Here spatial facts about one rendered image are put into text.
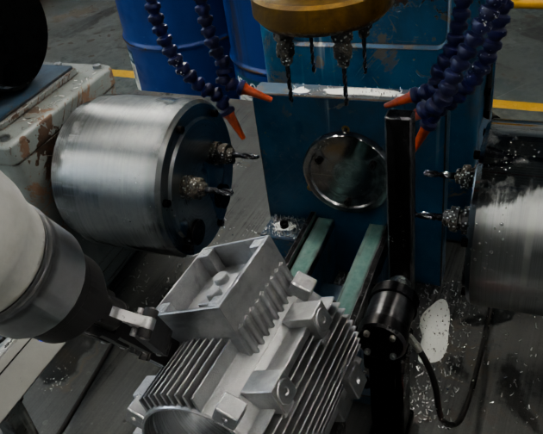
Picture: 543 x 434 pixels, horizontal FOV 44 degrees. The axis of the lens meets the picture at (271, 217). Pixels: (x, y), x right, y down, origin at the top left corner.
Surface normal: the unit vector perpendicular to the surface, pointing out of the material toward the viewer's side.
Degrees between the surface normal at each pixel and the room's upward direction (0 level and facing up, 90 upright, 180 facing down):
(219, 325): 90
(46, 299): 101
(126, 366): 0
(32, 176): 90
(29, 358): 61
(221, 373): 65
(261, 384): 23
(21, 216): 83
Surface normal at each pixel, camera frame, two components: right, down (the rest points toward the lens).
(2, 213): 0.96, -0.11
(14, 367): 0.75, -0.28
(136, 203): -0.38, 0.33
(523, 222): -0.37, 0.07
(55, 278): 0.91, 0.18
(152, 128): -0.26, -0.49
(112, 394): -0.12, -0.80
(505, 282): -0.34, 0.66
